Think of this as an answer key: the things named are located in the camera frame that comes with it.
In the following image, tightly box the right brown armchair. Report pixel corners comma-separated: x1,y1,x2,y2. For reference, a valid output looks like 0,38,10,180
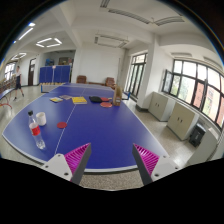
105,77,115,88

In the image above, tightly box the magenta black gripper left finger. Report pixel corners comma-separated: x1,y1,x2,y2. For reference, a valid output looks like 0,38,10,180
42,143,91,185

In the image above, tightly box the brown paper bag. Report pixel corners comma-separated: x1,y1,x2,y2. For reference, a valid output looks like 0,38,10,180
113,86,122,106

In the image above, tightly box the small red paddle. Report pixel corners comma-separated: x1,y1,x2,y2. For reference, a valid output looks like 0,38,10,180
101,97,109,102

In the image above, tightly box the white cabinet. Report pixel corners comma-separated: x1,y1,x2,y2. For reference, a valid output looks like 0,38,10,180
149,92,175,122
167,103,199,140

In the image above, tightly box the ceiling air conditioner unit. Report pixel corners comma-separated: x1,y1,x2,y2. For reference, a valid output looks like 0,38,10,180
94,34,129,48

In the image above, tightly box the person in dark clothes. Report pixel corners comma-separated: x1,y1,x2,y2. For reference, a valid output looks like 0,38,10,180
13,66,24,101

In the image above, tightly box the red round coaster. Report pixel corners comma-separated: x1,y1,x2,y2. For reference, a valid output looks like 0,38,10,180
57,122,67,129

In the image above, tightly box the brown armchair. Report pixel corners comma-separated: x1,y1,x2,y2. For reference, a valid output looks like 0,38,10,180
105,77,115,88
76,75,87,84

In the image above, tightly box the near white cabinet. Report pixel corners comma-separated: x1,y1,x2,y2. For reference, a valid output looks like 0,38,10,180
167,103,199,140

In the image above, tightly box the black box on floor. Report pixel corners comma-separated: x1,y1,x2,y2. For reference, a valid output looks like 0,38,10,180
189,123,206,146

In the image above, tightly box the clear plastic bottle red label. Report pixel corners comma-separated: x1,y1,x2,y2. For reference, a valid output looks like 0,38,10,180
28,110,45,150

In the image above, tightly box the grey booklet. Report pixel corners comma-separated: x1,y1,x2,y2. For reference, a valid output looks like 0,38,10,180
59,95,72,100

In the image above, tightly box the red table tennis paddle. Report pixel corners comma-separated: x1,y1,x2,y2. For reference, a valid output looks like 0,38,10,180
100,102,112,108

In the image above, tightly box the far white cabinet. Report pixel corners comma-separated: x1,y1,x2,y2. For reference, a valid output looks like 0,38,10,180
149,92,175,122

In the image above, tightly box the white cup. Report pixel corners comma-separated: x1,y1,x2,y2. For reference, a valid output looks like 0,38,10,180
36,112,46,126

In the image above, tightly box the blue partition barrier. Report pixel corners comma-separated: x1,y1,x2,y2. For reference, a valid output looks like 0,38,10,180
39,65,71,83

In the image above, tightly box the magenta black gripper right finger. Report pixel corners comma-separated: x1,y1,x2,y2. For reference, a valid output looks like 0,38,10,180
132,144,180,185

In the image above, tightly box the blue table tennis table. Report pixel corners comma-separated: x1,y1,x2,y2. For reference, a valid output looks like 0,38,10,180
3,84,167,172

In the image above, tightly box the left brown armchair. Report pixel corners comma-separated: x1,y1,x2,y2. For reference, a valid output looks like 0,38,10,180
76,75,87,84

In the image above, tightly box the small yellow blue book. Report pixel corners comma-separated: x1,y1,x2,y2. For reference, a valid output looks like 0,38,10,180
50,97,63,103

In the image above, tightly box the black paddle case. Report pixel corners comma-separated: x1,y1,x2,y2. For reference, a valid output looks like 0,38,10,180
89,96,102,103

